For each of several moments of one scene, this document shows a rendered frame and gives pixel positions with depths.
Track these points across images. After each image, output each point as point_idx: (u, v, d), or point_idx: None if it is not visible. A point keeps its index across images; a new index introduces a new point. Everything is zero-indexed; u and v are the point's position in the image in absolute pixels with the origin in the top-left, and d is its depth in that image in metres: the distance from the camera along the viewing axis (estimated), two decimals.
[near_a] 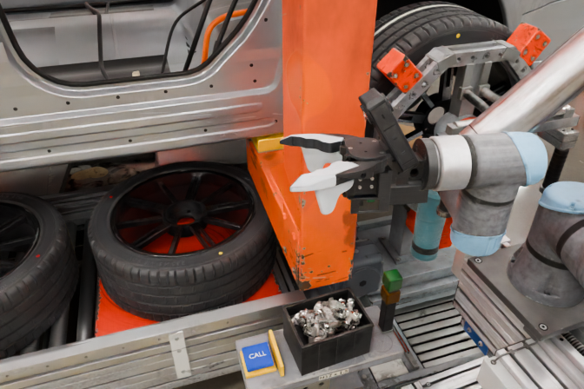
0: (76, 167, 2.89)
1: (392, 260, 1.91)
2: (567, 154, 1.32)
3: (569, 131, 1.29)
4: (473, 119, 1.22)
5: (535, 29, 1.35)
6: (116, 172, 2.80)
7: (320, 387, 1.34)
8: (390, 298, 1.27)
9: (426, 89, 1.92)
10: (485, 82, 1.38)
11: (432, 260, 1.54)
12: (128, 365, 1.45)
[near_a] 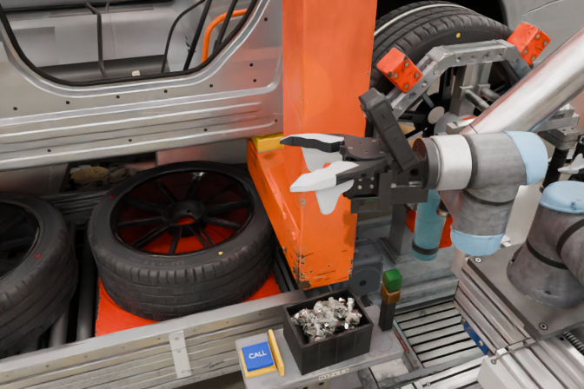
0: (76, 167, 2.89)
1: (392, 260, 1.91)
2: (567, 154, 1.32)
3: (569, 131, 1.29)
4: (473, 119, 1.22)
5: (535, 29, 1.35)
6: (116, 171, 2.80)
7: (320, 386, 1.34)
8: (390, 297, 1.27)
9: (426, 89, 1.92)
10: (485, 81, 1.38)
11: (432, 260, 1.54)
12: (128, 365, 1.45)
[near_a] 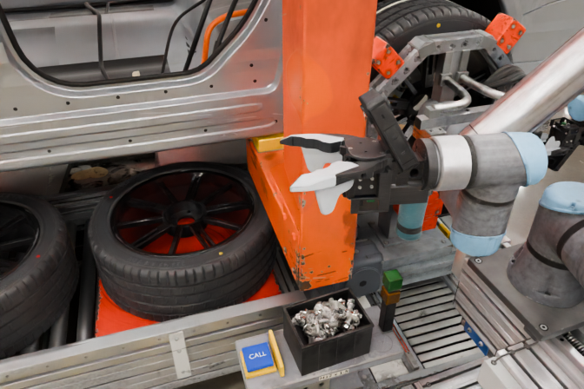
0: (76, 167, 2.89)
1: (381, 243, 2.00)
2: (540, 136, 1.41)
3: None
4: (450, 102, 1.30)
5: (511, 19, 1.44)
6: (116, 172, 2.80)
7: (320, 387, 1.34)
8: (390, 298, 1.27)
9: None
10: (464, 69, 1.46)
11: (415, 239, 1.62)
12: (128, 366, 1.45)
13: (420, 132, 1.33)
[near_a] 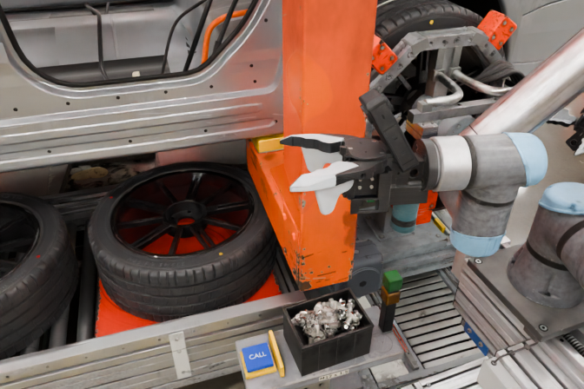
0: (76, 168, 2.89)
1: (376, 238, 2.03)
2: None
3: None
4: (441, 96, 1.33)
5: (502, 16, 1.47)
6: (116, 172, 2.80)
7: (320, 387, 1.34)
8: (390, 298, 1.27)
9: None
10: (456, 64, 1.50)
11: (409, 232, 1.65)
12: (128, 366, 1.45)
13: (412, 126, 1.36)
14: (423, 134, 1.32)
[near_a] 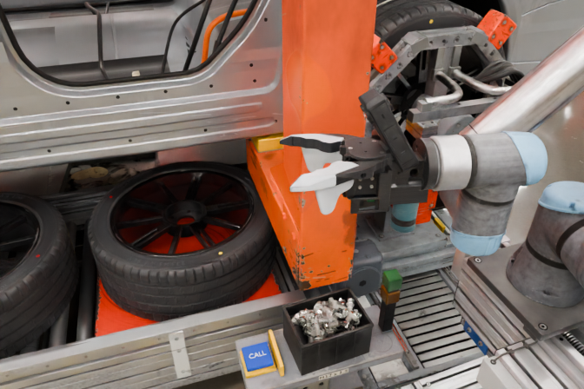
0: (76, 167, 2.89)
1: (376, 237, 2.03)
2: None
3: None
4: (441, 95, 1.33)
5: (502, 16, 1.47)
6: (116, 172, 2.80)
7: (320, 386, 1.34)
8: (390, 298, 1.27)
9: None
10: (456, 63, 1.50)
11: (409, 231, 1.66)
12: (128, 365, 1.45)
13: (412, 125, 1.36)
14: (423, 133, 1.32)
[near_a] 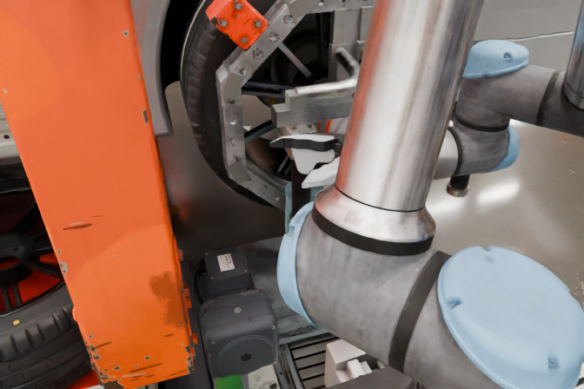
0: None
1: None
2: None
3: None
4: (324, 83, 0.81)
5: None
6: None
7: None
8: None
9: None
10: (367, 36, 0.98)
11: None
12: None
13: (282, 131, 0.84)
14: None
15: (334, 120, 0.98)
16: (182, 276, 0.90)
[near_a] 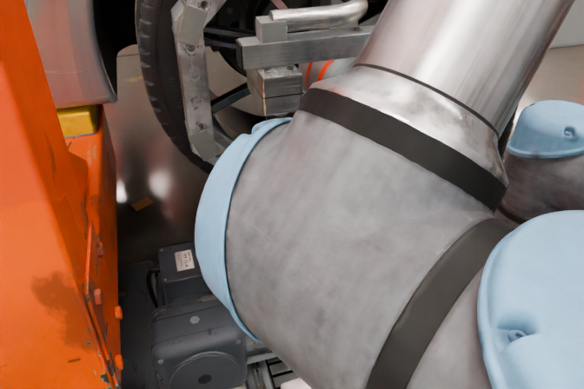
0: None
1: None
2: None
3: None
4: (311, 7, 0.57)
5: None
6: None
7: None
8: None
9: None
10: None
11: None
12: None
13: (252, 78, 0.61)
14: (267, 92, 0.57)
15: (327, 72, 0.74)
16: (101, 278, 0.67)
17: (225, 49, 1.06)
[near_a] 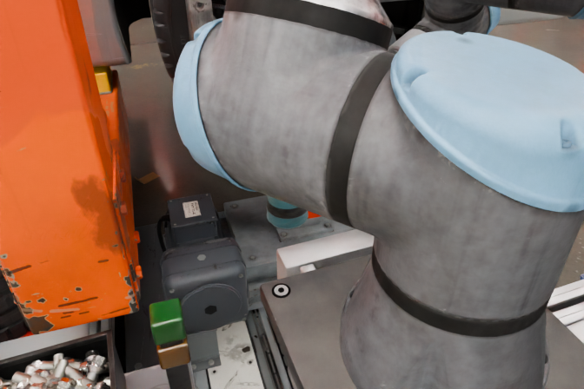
0: None
1: (277, 236, 1.38)
2: None
3: None
4: None
5: None
6: None
7: None
8: (165, 357, 0.62)
9: None
10: None
11: (295, 226, 1.01)
12: None
13: None
14: None
15: None
16: (123, 199, 0.77)
17: None
